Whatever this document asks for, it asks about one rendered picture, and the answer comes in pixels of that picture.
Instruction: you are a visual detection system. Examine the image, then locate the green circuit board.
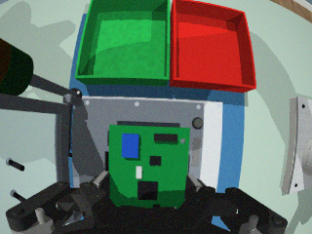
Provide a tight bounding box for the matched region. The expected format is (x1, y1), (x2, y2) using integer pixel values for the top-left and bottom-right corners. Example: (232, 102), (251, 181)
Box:
(108, 125), (190, 209)

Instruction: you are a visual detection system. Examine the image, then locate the green bin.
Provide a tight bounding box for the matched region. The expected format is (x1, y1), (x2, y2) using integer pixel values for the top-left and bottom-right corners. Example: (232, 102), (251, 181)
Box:
(75, 0), (170, 87)

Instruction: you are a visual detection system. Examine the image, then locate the red bin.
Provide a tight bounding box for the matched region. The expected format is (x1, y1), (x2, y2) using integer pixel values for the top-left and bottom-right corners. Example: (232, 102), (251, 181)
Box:
(170, 0), (256, 93)

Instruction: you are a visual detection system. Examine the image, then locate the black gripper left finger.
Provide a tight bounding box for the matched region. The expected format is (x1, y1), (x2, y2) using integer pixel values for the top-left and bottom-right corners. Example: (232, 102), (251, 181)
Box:
(6, 171), (129, 234)

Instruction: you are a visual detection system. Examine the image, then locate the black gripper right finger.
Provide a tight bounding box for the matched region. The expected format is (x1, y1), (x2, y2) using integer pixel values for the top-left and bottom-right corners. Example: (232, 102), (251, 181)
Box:
(165, 175), (288, 234)

